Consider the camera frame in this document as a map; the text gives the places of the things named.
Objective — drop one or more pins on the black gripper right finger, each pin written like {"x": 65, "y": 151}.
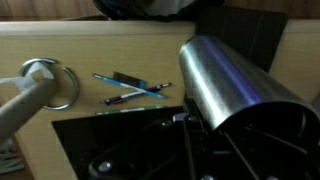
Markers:
{"x": 266, "y": 153}

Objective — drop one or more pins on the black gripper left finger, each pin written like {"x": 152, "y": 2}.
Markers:
{"x": 150, "y": 150}

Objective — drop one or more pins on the silver metal cup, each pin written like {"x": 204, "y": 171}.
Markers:
{"x": 226, "y": 80}

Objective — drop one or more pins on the green pen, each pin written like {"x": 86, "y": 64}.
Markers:
{"x": 133, "y": 109}

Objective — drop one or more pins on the black flat mat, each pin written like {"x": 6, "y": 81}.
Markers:
{"x": 100, "y": 140}

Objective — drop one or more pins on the dark purple pen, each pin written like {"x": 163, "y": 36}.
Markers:
{"x": 156, "y": 88}

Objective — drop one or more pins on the light blue pen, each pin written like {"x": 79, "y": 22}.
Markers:
{"x": 130, "y": 86}

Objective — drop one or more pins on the black and blue eraser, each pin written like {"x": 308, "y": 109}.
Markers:
{"x": 128, "y": 78}

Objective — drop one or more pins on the white plastic piece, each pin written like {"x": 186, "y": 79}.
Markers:
{"x": 35, "y": 73}

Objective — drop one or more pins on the dark bag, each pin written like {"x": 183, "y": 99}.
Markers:
{"x": 150, "y": 8}

